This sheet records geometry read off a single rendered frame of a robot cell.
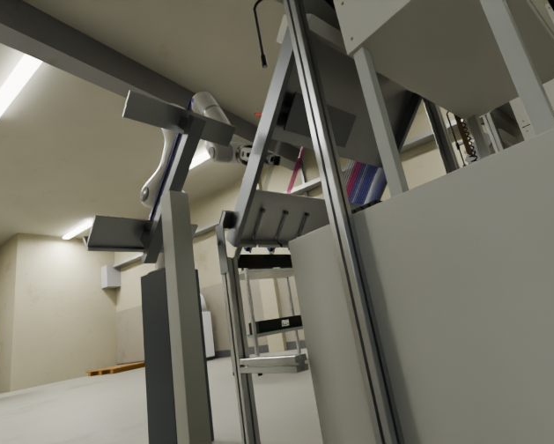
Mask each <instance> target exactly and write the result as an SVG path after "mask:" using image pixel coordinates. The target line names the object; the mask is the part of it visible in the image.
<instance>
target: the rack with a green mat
mask: <svg viewBox="0 0 554 444"><path fill-rule="evenodd" d="M239 276H240V280H246V287H247V299H248V306H249V313H250V320H251V326H252V333H253V334H252V335H247V339H249V338H253V339H254V347H255V356H256V357H259V356H260V352H259V346H258V339H257V338H258V337H264V336H269V335H274V334H278V333H284V332H288V331H293V330H294V334H295V339H296V345H297V350H298V354H301V349H300V344H299V334H298V329H303V326H298V327H293V328H288V329H279V330H273V331H269V332H263V333H258V334H257V333H256V326H255V314H254V308H253V301H252V294H251V288H250V282H249V280H252V279H267V278H285V281H286V286H287V292H288V297H289V302H290V308H291V313H292V316H294V315H295V313H294V308H293V303H292V293H291V287H290V282H289V277H291V276H294V274H293V268H279V269H252V270H249V269H248V268H244V270H243V271H240V272H239ZM222 282H223V290H224V298H225V288H224V280H223V275H222ZM225 312H226V320H227V328H228V336H229V344H230V352H231V359H232V367H233V356H232V348H231V341H230V333H229V325H228V318H227V310H226V303H225ZM233 376H234V371H233Z"/></svg>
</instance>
